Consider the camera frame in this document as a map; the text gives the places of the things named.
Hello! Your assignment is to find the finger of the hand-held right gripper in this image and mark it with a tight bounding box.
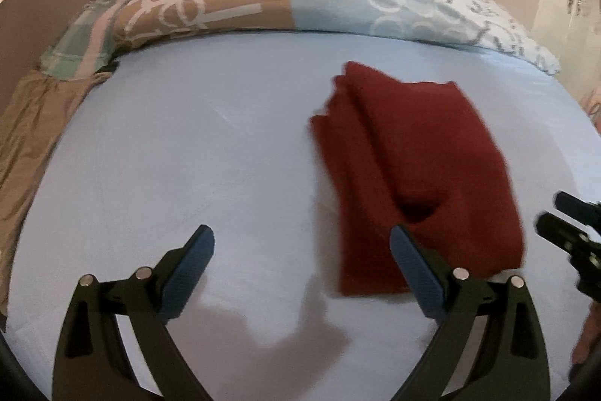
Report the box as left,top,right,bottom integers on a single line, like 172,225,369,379
536,210,601,263
555,191,601,227

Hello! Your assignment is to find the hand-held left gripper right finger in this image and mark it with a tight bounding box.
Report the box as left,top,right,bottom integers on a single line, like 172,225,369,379
390,225,551,401

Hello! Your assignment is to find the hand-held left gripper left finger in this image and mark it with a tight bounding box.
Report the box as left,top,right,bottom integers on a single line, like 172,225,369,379
51,224,216,401

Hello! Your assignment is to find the red knit sweater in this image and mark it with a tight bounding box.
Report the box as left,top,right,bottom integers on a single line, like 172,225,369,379
310,61,525,297

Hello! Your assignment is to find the person's right hand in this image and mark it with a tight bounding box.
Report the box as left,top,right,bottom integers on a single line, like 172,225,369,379
571,301,601,368

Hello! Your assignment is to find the light blue bed sheet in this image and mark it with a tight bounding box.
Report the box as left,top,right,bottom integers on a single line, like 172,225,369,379
0,30,597,401

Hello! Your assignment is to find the tan bed cloth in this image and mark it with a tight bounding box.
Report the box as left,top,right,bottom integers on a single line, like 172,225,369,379
0,70,116,322

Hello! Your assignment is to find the plaid green pink pillow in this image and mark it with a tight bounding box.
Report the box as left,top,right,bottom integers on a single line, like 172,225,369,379
39,0,142,81

